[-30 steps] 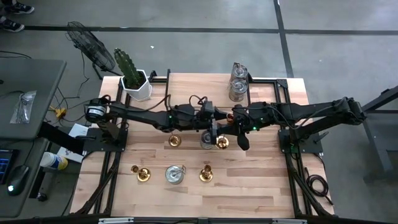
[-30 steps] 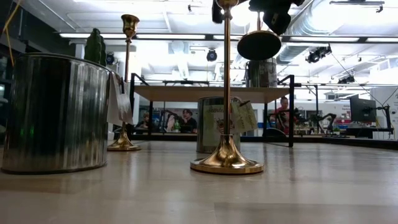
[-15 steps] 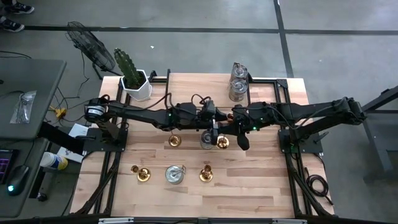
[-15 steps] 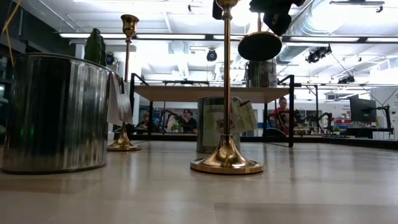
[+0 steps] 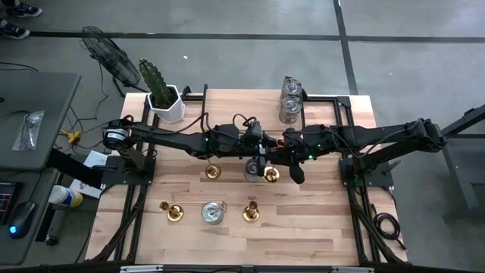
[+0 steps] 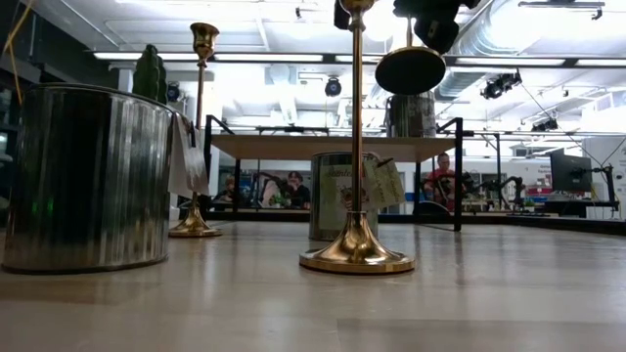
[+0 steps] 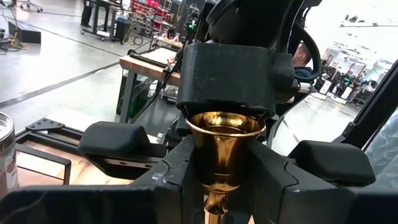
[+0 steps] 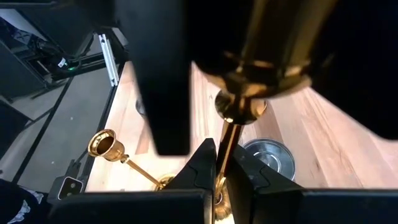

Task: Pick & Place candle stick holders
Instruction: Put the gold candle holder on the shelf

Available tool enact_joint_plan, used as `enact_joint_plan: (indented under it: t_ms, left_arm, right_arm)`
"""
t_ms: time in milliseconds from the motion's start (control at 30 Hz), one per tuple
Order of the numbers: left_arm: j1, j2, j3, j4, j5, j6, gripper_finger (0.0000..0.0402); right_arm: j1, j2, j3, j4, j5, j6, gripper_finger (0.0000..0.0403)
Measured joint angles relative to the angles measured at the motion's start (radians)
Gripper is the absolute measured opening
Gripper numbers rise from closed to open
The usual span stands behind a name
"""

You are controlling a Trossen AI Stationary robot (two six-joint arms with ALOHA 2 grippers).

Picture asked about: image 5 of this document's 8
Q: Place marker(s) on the white bracket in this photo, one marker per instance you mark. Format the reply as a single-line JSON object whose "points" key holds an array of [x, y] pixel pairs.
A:
{"points": [[352, 269], [141, 268]]}

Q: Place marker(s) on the black caster wheel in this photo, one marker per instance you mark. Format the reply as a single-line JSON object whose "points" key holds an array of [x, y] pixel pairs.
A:
{"points": [[51, 239]]}

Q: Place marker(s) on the black floor fan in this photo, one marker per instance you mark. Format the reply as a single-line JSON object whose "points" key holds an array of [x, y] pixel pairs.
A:
{"points": [[110, 57]]}

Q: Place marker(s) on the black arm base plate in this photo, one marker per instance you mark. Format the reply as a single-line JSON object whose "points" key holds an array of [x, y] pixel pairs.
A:
{"points": [[113, 176], [384, 180]]}

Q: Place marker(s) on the black computer mouse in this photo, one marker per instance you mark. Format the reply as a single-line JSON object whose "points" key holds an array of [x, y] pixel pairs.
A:
{"points": [[20, 218]]}

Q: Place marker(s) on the clear plastic bag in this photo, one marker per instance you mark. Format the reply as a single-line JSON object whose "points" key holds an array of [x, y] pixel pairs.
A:
{"points": [[28, 130]]}

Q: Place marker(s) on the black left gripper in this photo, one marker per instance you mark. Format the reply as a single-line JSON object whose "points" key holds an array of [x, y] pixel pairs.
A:
{"points": [[254, 134]]}

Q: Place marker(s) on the keyboard with lit keys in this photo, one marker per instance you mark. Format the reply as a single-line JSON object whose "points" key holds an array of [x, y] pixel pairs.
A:
{"points": [[5, 201]]}

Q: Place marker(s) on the person's shoe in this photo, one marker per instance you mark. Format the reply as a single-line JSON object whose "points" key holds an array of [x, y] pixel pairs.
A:
{"points": [[13, 30], [24, 9]]}

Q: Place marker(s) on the white paper sheet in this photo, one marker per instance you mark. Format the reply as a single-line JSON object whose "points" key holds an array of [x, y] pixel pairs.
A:
{"points": [[94, 158], [85, 188]]}

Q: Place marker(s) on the black metal stand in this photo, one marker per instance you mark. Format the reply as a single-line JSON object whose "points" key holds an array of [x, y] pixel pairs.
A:
{"points": [[466, 119]]}

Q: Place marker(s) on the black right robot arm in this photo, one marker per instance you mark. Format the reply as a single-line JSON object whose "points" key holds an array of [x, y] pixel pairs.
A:
{"points": [[379, 134]]}

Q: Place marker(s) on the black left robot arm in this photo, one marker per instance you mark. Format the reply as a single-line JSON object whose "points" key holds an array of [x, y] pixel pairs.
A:
{"points": [[170, 138]]}

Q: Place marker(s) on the green cactus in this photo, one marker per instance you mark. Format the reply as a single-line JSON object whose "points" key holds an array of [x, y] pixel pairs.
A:
{"points": [[153, 81]]}

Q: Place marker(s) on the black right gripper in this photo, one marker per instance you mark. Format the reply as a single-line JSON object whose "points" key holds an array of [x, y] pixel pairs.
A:
{"points": [[297, 174]]}

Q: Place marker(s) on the white hexagonal plant pot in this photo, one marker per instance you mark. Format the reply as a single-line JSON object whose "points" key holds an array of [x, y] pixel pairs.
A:
{"points": [[172, 113]]}

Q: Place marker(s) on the grey desk top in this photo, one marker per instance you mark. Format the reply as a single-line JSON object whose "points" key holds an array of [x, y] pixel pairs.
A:
{"points": [[26, 250], [38, 95]]}

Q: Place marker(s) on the wooden shelf black metal frame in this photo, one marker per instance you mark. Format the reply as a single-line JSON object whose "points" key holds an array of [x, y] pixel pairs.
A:
{"points": [[250, 110]]}

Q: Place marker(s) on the yellow power plug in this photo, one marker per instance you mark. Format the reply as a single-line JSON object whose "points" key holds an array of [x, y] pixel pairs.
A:
{"points": [[74, 136]]}

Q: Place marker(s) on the black aluminium table frame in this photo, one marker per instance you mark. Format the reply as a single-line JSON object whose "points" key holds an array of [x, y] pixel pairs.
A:
{"points": [[344, 101]]}

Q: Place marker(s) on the gold candle stick holder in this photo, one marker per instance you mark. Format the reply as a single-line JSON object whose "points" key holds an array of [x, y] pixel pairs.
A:
{"points": [[272, 175], [251, 215], [175, 213], [213, 171]]}

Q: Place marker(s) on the silver tin candle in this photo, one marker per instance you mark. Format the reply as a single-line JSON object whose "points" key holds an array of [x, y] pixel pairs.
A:
{"points": [[290, 110], [211, 214], [250, 170], [291, 88]]}

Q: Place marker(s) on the white wipes canister yellow lid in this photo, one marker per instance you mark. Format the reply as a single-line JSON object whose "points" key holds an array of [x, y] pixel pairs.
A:
{"points": [[62, 195]]}

